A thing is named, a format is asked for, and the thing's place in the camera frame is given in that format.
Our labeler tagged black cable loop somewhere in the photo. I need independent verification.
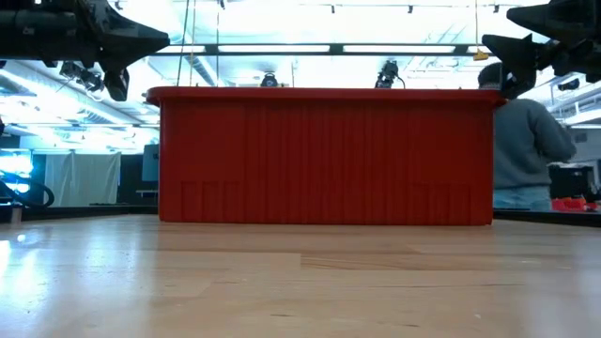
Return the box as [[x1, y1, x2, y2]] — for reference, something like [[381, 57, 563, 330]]
[[0, 171, 55, 209]]

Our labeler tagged pink plastic bin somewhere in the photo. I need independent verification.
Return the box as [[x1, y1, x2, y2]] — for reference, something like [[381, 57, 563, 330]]
[[551, 196, 598, 212]]

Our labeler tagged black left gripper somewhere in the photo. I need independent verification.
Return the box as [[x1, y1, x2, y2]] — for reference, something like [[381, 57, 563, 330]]
[[0, 0, 171, 102]]

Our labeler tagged white curtain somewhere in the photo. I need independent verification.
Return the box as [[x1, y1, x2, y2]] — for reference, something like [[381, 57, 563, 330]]
[[44, 150, 122, 207]]

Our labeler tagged bright monitor screen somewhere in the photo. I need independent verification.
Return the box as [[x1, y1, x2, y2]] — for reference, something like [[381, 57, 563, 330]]
[[0, 148, 34, 193]]

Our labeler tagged black overhead frame beam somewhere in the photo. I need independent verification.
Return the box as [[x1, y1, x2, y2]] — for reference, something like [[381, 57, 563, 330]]
[[149, 43, 485, 56]]

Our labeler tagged black shelf unit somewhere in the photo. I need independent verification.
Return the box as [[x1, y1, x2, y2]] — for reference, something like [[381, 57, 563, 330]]
[[547, 161, 595, 201]]

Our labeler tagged red ribbed plastic bin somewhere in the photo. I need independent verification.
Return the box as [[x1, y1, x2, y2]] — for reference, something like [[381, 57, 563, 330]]
[[145, 85, 508, 226]]

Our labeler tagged person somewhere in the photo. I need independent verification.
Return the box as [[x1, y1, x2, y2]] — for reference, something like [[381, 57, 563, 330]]
[[477, 62, 578, 212]]

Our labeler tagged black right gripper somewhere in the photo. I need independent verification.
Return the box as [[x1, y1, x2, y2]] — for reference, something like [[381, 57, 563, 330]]
[[482, 0, 601, 100]]

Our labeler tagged grey monitor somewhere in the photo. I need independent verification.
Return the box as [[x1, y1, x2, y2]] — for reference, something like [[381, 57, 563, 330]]
[[141, 143, 162, 183]]

